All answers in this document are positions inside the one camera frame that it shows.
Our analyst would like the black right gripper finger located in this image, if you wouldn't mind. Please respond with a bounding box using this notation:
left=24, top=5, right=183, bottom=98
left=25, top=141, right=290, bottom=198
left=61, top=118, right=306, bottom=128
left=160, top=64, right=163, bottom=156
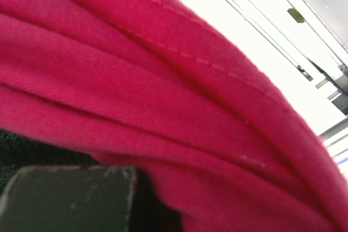
left=1, top=166, right=137, bottom=231

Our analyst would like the magenta pink cloth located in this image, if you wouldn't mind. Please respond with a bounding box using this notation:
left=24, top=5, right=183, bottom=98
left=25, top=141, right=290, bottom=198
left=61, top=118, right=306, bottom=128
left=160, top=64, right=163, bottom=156
left=1, top=0, right=347, bottom=231

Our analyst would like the black printed t-shirt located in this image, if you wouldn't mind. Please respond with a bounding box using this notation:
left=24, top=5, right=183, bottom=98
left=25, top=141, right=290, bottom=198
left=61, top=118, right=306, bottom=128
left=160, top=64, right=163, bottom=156
left=1, top=130, right=98, bottom=191

